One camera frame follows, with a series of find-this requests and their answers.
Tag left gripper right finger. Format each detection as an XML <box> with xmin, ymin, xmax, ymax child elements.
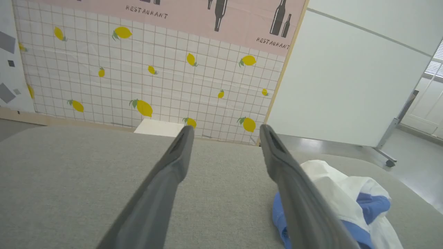
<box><xmin>260</xmin><ymin>124</ymin><xmax>360</xmax><ymax>249</ymax></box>

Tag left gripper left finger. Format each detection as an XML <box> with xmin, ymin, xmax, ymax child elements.
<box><xmin>97</xmin><ymin>125</ymin><xmax>195</xmax><ymax>249</ymax></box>

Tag white and blue garment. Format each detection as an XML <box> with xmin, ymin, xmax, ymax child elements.
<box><xmin>272</xmin><ymin>160</ymin><xmax>404</xmax><ymax>249</ymax></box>

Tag white cloth garment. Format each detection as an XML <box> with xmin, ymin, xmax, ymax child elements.
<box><xmin>0</xmin><ymin>125</ymin><xmax>443</xmax><ymax>249</ymax></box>

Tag small white box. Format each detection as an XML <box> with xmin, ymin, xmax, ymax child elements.
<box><xmin>134</xmin><ymin>119</ymin><xmax>189</xmax><ymax>138</ymax></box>

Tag lemon print restaurant backdrop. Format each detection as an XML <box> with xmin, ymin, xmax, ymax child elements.
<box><xmin>12</xmin><ymin>0</ymin><xmax>308</xmax><ymax>146</ymax></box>

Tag white partition panel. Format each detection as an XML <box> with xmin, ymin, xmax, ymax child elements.
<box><xmin>265</xmin><ymin>0</ymin><xmax>443</xmax><ymax>147</ymax></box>

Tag grey metal panel stand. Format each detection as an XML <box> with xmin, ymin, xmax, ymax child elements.
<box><xmin>374</xmin><ymin>90</ymin><xmax>419</xmax><ymax>168</ymax></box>

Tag white window blinds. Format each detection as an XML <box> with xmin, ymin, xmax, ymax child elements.
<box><xmin>424</xmin><ymin>40</ymin><xmax>443</xmax><ymax>78</ymax></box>

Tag white panel with grey squares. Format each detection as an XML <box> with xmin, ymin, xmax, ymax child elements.
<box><xmin>0</xmin><ymin>0</ymin><xmax>35</xmax><ymax>113</ymax></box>

